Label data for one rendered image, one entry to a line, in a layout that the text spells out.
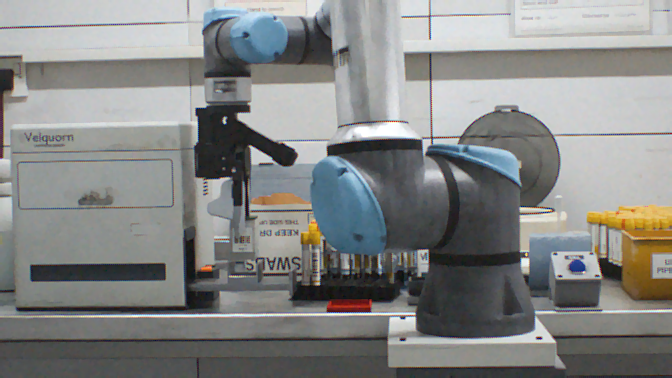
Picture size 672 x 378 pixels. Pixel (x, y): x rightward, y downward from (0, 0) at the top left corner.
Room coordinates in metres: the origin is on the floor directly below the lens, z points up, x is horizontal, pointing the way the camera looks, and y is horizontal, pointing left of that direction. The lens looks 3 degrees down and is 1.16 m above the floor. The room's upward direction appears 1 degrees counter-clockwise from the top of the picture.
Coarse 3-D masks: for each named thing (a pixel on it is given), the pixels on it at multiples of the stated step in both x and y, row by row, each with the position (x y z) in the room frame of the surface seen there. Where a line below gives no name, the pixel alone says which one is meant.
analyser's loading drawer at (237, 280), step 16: (240, 272) 1.74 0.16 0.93; (256, 272) 1.69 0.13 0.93; (288, 272) 1.68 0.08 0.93; (192, 288) 1.69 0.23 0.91; (208, 288) 1.69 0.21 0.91; (224, 288) 1.69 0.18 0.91; (240, 288) 1.69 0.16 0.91; (256, 288) 1.69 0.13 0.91; (272, 288) 1.68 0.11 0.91; (288, 288) 1.68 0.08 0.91
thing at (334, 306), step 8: (328, 304) 1.67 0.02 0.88; (336, 304) 1.69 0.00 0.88; (344, 304) 1.69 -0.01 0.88; (352, 304) 1.69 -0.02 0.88; (360, 304) 1.69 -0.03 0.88; (368, 304) 1.69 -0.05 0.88; (328, 312) 1.63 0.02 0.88; (336, 312) 1.63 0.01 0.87; (344, 312) 1.63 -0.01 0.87; (352, 312) 1.63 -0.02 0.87
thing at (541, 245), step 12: (540, 240) 1.75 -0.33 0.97; (552, 240) 1.75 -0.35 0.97; (564, 240) 1.75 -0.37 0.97; (576, 240) 1.74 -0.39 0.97; (588, 240) 1.74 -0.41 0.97; (540, 252) 1.75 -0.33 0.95; (552, 252) 1.75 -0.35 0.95; (540, 264) 1.75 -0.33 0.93; (540, 276) 1.75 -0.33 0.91; (540, 288) 1.75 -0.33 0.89
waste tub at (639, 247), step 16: (624, 240) 1.78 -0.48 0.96; (640, 240) 1.68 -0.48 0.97; (656, 240) 1.68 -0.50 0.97; (624, 256) 1.78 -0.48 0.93; (640, 256) 1.69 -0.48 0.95; (656, 256) 1.68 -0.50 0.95; (624, 272) 1.78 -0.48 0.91; (640, 272) 1.69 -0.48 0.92; (656, 272) 1.68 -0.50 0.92; (624, 288) 1.78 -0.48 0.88; (640, 288) 1.69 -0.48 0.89; (656, 288) 1.68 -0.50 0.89
